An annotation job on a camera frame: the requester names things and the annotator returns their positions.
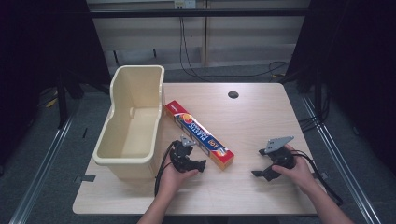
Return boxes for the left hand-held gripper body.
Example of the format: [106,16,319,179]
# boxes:
[169,134,201,174]

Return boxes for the person's left hand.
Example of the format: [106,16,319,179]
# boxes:
[156,154,200,198]

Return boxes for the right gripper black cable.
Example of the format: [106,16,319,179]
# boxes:
[290,149,345,207]

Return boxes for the white wall outlet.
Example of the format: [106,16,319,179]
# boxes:
[174,0,197,9]

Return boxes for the dark curtain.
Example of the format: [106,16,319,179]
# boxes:
[0,0,110,175]
[285,0,396,176]

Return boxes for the red blue plastic wrap box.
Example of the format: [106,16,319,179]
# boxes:
[163,100,235,172]

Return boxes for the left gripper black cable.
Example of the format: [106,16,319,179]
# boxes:
[154,140,179,198]

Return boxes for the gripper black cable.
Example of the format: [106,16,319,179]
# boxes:
[290,149,345,207]
[154,140,179,198]

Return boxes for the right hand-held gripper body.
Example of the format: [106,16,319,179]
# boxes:
[262,135,297,174]

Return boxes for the black tape piece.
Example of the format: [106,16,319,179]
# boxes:
[73,174,96,184]

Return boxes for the black wall cables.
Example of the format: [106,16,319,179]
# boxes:
[178,16,291,83]

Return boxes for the black horizontal bar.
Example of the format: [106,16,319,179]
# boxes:
[89,7,310,19]

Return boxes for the black metal stand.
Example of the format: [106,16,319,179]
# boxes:
[55,69,70,129]

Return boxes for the person's right hand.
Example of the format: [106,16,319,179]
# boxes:
[271,144,317,196]

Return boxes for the metal floor rail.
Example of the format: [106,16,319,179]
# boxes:
[299,92,383,224]
[8,113,77,224]

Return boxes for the black floor cable bundle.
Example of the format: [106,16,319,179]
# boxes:
[298,114,326,133]

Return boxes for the cream plastic bin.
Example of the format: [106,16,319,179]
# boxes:
[92,64,166,182]

